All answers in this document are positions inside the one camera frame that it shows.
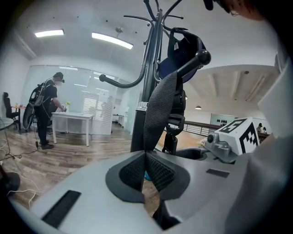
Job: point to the black coat rack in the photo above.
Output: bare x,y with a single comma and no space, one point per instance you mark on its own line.
151,80

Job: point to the white slatted partition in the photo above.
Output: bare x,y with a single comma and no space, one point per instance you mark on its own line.
103,114

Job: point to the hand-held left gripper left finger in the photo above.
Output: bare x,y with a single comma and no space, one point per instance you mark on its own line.
128,178

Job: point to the yellow flowers in vase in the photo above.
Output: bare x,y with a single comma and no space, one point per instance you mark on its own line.
68,105

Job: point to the person's grey shirt torso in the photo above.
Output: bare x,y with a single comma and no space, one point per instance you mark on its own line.
270,137

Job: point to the ceiling-mounted camera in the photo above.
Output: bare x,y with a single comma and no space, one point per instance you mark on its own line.
119,29

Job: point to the black round stand base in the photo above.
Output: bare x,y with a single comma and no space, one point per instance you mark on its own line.
9,182

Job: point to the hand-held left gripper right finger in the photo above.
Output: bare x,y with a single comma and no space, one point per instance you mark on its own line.
164,176

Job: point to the wooden table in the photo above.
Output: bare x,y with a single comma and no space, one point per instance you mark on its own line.
190,139

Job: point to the ceiling strip light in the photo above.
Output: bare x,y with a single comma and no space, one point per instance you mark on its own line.
49,33
112,40

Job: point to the pink flower bunch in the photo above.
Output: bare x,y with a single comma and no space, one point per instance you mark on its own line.
201,142

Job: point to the black metal railing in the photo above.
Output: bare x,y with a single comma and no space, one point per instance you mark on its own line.
199,126

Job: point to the black pendant lamp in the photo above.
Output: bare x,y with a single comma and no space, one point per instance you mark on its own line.
198,107

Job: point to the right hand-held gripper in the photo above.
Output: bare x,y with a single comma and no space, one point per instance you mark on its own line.
238,134

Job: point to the person's head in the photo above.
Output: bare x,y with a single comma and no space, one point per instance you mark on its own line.
242,9

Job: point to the dark blue backpack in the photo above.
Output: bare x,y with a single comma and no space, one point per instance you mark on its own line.
160,102

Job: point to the white desk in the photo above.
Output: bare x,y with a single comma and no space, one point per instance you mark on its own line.
71,116

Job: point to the white wall display panel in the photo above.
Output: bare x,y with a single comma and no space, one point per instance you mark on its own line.
223,119

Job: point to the black office chair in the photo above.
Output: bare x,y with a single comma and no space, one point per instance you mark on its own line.
28,112
9,107

